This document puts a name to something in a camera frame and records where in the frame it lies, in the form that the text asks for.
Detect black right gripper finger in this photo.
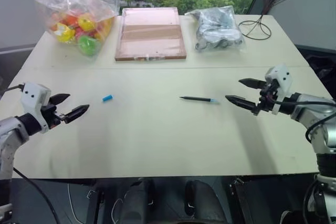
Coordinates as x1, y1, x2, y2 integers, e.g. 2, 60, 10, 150
225, 94, 259, 116
238, 78, 266, 90

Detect clear bag of dark items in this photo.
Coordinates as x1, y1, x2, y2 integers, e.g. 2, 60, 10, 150
184, 5, 247, 53

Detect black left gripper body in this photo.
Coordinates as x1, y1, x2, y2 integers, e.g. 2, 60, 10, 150
40, 104, 67, 131

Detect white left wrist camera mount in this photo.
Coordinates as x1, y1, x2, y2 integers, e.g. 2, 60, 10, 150
20, 82, 52, 133

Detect black pen with blue end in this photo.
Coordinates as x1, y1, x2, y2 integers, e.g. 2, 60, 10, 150
179, 95, 222, 105

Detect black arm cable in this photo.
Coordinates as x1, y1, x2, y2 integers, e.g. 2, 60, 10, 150
272, 95, 336, 144
0, 84, 26, 97

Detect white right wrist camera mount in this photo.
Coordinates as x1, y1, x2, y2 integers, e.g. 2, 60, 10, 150
264, 63, 293, 116

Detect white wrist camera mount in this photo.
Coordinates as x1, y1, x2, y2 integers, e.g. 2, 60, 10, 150
264, 63, 293, 116
20, 82, 52, 133

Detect flat pink wooden box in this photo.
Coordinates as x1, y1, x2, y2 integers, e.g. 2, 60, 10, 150
114, 7, 188, 63

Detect green toy in bag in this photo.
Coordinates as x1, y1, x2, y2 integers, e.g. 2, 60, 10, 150
78, 35, 101, 57

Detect yellow and orange toy in bag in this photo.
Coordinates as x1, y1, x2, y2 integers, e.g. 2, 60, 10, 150
78, 15, 97, 32

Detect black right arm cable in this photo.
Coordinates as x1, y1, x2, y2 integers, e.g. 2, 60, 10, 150
272, 95, 336, 144

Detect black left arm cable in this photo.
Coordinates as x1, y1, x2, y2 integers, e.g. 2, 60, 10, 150
0, 84, 26, 97

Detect clear bag of colourful toys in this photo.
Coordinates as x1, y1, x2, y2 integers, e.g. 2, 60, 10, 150
34, 0, 120, 58

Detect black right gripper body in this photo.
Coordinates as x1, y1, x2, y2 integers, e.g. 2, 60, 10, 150
255, 79, 280, 115

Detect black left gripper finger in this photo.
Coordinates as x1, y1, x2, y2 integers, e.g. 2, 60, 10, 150
64, 104, 90, 124
49, 93, 71, 107

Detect black object beside table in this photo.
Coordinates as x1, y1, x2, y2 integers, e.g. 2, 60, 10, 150
305, 54, 336, 84

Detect dark rounded shape under table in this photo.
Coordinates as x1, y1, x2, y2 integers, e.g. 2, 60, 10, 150
184, 179, 227, 221

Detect thin white cord under table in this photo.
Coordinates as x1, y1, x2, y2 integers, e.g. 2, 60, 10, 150
111, 198, 124, 222

